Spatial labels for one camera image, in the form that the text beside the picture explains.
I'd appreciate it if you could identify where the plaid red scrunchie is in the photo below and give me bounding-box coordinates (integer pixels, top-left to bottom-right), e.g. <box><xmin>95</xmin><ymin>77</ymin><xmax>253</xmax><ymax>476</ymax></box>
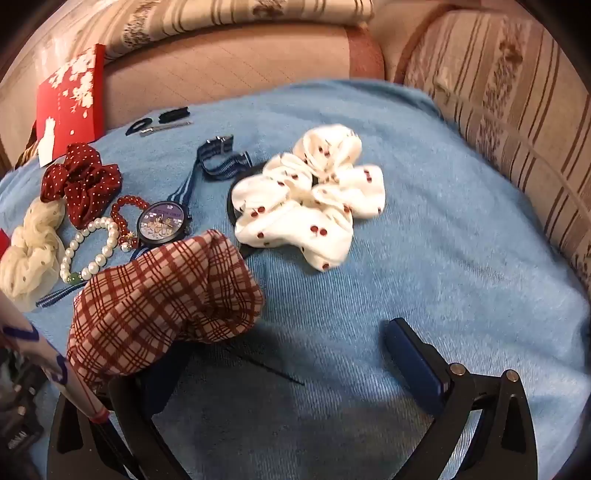
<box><xmin>67</xmin><ymin>229</ymin><xmax>266</xmax><ymax>386</ymax></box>

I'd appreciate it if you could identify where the black scrunchie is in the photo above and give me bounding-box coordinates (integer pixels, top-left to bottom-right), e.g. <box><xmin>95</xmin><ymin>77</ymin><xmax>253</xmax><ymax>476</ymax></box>
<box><xmin>225</xmin><ymin>159</ymin><xmax>273</xmax><ymax>259</ymax></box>

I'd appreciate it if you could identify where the pearl bracelet with green bead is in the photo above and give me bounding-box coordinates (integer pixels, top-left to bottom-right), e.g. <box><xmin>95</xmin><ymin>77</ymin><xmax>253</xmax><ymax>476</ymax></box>
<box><xmin>59</xmin><ymin>217</ymin><xmax>120</xmax><ymax>283</ymax></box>

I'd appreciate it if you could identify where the white cherry print scrunchie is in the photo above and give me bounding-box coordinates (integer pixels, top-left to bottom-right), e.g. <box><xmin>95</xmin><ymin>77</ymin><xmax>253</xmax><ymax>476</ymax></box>
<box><xmin>230</xmin><ymin>124</ymin><xmax>385</xmax><ymax>271</ymax></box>

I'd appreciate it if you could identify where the cream dotted scrunchie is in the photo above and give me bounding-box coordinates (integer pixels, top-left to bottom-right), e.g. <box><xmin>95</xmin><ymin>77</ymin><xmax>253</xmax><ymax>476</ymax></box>
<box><xmin>0</xmin><ymin>200</ymin><xmax>66</xmax><ymax>310</ymax></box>

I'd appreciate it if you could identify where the blue blanket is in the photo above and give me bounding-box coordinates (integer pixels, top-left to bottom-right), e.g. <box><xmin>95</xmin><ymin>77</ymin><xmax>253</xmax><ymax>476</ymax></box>
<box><xmin>0</xmin><ymin>78</ymin><xmax>591</xmax><ymax>480</ymax></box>

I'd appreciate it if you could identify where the pink brown sofa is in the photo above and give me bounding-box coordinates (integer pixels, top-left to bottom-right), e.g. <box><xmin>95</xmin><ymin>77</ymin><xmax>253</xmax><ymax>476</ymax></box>
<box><xmin>0</xmin><ymin>21</ymin><xmax>386</xmax><ymax>160</ymax></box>

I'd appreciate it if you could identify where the red bead bracelet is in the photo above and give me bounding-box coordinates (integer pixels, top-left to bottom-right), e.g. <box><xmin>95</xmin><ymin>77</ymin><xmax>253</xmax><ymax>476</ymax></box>
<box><xmin>110</xmin><ymin>195</ymin><xmax>151</xmax><ymax>254</ymax></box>

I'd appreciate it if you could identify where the white stick with blue marks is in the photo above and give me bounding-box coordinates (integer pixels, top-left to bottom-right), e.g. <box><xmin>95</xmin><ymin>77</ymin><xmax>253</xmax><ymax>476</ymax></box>
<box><xmin>0</xmin><ymin>305</ymin><xmax>110</xmax><ymax>424</ymax></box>

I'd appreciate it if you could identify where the blue striped strap watch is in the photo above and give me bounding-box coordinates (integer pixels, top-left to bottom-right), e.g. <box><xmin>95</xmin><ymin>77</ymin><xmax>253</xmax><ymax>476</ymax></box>
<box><xmin>36</xmin><ymin>134</ymin><xmax>252</xmax><ymax>310</ymax></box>

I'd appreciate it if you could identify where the red polka dot scrunchie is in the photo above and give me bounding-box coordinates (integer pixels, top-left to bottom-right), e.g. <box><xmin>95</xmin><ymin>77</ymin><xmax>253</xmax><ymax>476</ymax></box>
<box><xmin>39</xmin><ymin>142</ymin><xmax>123</xmax><ymax>229</ymax></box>

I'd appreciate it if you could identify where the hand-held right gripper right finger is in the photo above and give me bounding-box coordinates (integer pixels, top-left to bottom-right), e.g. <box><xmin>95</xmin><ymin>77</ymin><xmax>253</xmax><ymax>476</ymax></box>
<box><xmin>383</xmin><ymin>318</ymin><xmax>539</xmax><ymax>480</ymax></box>

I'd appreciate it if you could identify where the striped floral cushion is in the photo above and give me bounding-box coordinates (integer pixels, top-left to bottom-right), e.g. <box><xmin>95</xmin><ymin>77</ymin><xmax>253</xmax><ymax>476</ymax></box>
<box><xmin>104</xmin><ymin>0</ymin><xmax>376</xmax><ymax>62</ymax></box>
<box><xmin>388</xmin><ymin>0</ymin><xmax>591</xmax><ymax>289</ymax></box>

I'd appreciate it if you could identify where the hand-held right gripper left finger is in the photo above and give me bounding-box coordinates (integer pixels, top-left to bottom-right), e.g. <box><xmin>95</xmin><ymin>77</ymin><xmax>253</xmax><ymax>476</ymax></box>
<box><xmin>48</xmin><ymin>344</ymin><xmax>195</xmax><ymax>480</ymax></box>

